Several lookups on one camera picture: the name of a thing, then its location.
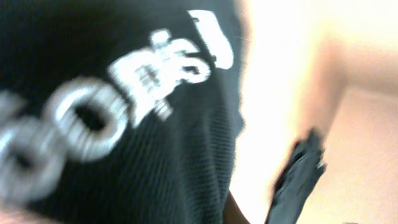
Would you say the black polo shirt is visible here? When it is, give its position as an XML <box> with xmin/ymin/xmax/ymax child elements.
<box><xmin>1</xmin><ymin>1</ymin><xmax>243</xmax><ymax>223</ymax></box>

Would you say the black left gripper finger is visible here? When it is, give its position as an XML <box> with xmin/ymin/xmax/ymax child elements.
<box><xmin>265</xmin><ymin>128</ymin><xmax>326</xmax><ymax>224</ymax></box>

